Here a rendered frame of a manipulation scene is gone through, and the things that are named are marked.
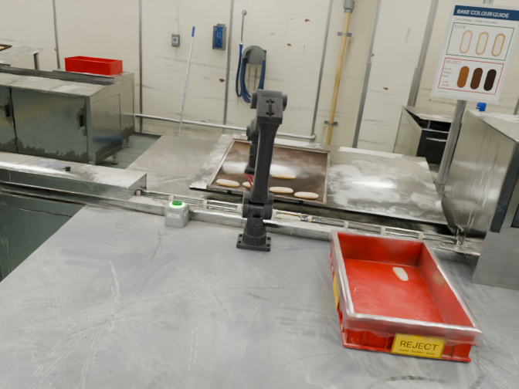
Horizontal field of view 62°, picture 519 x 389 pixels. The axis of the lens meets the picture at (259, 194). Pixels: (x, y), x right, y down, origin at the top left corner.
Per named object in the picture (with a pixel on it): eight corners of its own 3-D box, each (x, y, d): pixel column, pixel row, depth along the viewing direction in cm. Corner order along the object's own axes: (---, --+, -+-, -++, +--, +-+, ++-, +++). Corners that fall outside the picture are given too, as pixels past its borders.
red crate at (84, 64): (64, 70, 463) (63, 57, 459) (79, 67, 496) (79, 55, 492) (110, 75, 461) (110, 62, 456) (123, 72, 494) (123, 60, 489)
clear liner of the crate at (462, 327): (339, 350, 106) (345, 316, 103) (324, 252, 151) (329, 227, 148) (476, 366, 105) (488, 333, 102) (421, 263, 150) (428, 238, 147)
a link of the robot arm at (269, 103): (253, 105, 122) (289, 108, 123) (252, 85, 133) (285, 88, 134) (241, 223, 150) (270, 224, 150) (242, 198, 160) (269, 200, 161)
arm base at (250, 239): (235, 248, 150) (270, 252, 149) (237, 227, 147) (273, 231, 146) (238, 236, 158) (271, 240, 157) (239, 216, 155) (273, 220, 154)
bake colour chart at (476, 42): (430, 96, 224) (452, 1, 207) (430, 96, 224) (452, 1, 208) (497, 104, 218) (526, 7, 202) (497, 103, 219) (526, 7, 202)
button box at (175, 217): (162, 234, 162) (162, 206, 158) (170, 224, 169) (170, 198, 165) (183, 237, 161) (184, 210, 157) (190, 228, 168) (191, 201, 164)
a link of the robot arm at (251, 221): (246, 230, 149) (262, 231, 149) (249, 202, 145) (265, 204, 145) (245, 218, 157) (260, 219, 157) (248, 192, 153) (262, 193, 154)
